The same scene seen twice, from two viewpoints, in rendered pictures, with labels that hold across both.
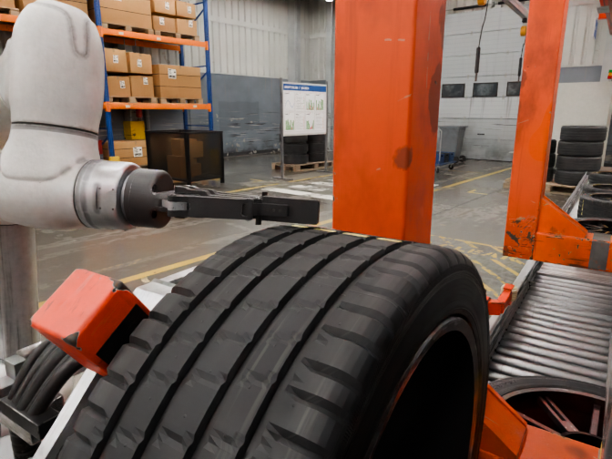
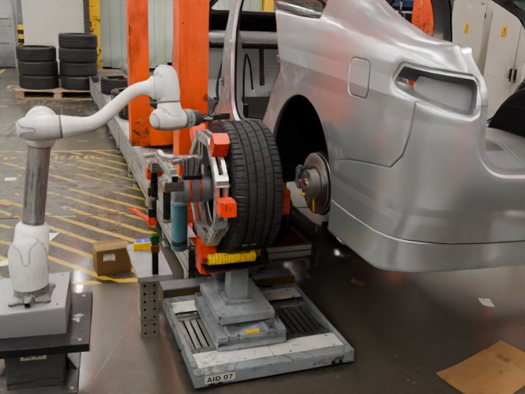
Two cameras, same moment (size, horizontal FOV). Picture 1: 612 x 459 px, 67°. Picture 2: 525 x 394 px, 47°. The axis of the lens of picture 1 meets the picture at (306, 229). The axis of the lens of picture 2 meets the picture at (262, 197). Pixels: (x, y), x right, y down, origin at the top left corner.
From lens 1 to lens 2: 2.65 m
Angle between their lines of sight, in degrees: 52
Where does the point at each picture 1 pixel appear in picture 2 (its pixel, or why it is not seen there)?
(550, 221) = not seen: hidden behind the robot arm
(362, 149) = (191, 95)
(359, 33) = (189, 55)
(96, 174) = (189, 112)
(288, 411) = (269, 142)
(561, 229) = not seen: hidden behind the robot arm
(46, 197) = (182, 120)
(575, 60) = not seen: outside the picture
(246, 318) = (250, 134)
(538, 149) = (144, 75)
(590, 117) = (68, 21)
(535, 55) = (135, 16)
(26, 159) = (176, 111)
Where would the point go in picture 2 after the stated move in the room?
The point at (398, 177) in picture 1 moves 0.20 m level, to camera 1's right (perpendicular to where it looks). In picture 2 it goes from (205, 104) to (228, 101)
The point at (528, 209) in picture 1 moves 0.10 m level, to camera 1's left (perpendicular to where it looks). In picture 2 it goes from (144, 113) to (134, 115)
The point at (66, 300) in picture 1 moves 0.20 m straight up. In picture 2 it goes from (219, 138) to (219, 94)
